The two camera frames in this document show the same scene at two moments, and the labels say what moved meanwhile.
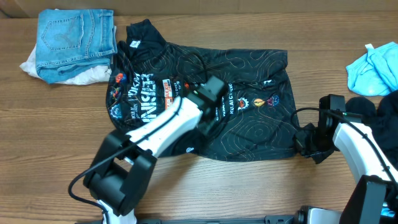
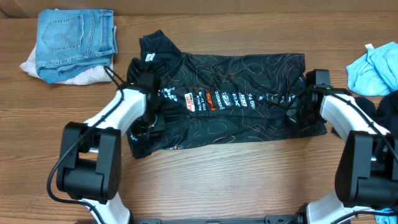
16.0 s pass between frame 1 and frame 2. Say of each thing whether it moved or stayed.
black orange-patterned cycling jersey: moved
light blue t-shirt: stayed
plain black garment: stayed
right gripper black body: moved
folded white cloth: stayed
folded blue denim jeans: stayed
